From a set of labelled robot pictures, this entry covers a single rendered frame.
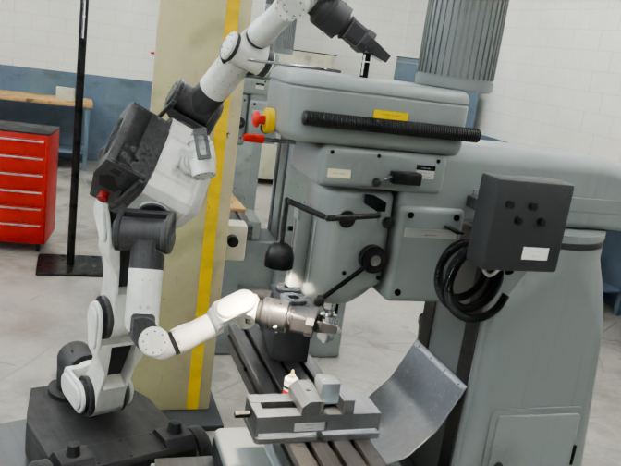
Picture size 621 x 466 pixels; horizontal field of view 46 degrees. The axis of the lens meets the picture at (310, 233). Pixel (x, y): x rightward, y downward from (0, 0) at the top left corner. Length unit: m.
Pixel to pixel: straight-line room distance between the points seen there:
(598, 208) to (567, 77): 6.08
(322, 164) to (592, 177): 0.78
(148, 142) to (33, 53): 8.76
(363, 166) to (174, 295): 2.11
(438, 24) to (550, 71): 6.58
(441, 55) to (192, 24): 1.81
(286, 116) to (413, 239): 0.45
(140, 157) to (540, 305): 1.13
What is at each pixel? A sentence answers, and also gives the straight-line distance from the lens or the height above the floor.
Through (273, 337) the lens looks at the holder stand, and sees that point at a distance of 2.35.
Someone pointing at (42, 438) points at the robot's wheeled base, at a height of 0.57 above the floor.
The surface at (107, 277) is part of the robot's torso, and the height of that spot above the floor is 1.15.
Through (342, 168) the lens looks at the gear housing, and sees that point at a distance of 1.73.
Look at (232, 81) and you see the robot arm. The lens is 2.06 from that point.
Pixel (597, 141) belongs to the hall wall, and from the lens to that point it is 7.67.
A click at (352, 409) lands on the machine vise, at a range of 1.97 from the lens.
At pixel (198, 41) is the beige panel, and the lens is 3.48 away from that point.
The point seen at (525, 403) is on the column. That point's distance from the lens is 2.14.
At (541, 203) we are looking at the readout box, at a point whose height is 1.68.
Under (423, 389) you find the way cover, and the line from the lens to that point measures 2.18.
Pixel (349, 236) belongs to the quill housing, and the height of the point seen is 1.51.
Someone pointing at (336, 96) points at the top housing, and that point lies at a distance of 1.69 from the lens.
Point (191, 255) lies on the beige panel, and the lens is 3.65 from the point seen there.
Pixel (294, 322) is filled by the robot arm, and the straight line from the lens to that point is 1.95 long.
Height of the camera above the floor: 1.94
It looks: 14 degrees down
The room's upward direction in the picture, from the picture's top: 8 degrees clockwise
